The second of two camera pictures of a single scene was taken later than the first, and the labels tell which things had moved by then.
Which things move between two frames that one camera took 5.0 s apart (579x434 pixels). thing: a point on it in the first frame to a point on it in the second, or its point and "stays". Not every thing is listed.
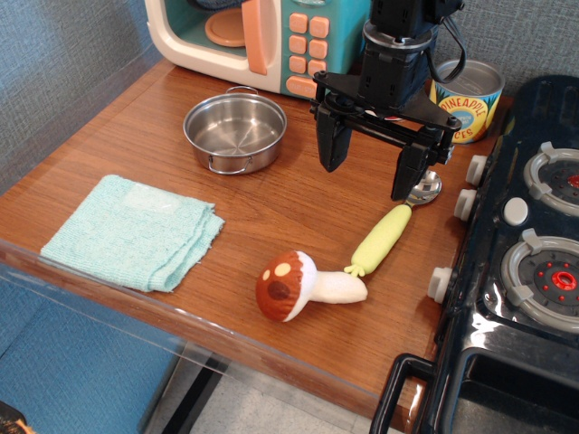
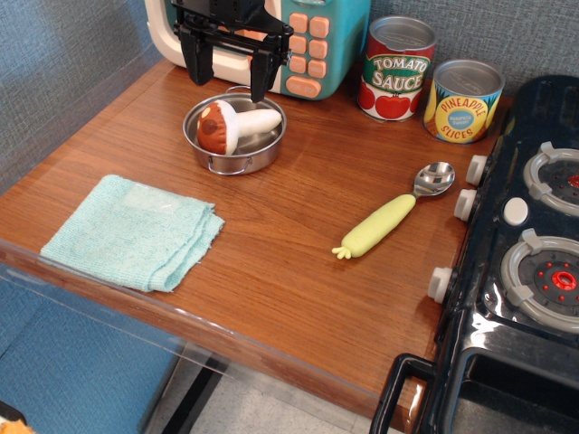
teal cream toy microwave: (278, 45) stays
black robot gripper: (389, 99) to (243, 23)
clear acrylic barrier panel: (80, 354) stays
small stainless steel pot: (236, 132) stays
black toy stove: (507, 355) stays
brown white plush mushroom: (289, 281) to (219, 126)
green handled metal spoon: (381, 241) to (430, 179)
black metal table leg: (201, 388) stays
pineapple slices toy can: (472, 99) stays
